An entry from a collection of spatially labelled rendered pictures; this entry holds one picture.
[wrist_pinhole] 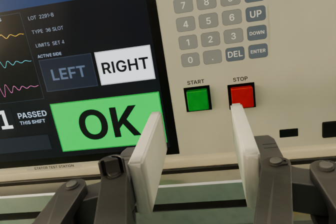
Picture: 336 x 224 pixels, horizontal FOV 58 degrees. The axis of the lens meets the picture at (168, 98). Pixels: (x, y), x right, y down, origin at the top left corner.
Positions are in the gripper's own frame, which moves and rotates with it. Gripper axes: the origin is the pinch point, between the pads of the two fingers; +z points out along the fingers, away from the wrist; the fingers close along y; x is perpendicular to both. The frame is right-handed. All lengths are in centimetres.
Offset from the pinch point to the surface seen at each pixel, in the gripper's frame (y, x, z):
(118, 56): -6.5, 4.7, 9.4
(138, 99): -5.4, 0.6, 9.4
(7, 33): -16.1, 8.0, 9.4
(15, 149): -18.9, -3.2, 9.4
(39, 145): -16.1, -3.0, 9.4
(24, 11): -13.9, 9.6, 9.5
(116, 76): -7.0, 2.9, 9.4
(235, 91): 3.2, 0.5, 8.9
